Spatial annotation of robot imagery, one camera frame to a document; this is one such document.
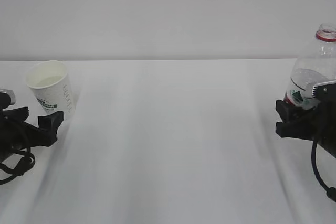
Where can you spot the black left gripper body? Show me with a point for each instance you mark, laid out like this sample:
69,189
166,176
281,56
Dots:
17,135

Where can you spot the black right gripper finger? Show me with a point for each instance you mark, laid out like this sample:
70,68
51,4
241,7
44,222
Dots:
291,114

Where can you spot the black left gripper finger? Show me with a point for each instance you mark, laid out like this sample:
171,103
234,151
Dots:
18,114
50,124

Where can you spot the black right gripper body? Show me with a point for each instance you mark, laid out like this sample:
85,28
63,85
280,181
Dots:
321,127

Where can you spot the white paper cup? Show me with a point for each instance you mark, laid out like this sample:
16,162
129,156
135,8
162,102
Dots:
50,84

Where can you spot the clear Nongfu Spring water bottle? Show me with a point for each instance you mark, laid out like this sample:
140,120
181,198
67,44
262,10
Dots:
315,64

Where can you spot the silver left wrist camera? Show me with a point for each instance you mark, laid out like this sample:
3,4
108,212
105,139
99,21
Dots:
7,98

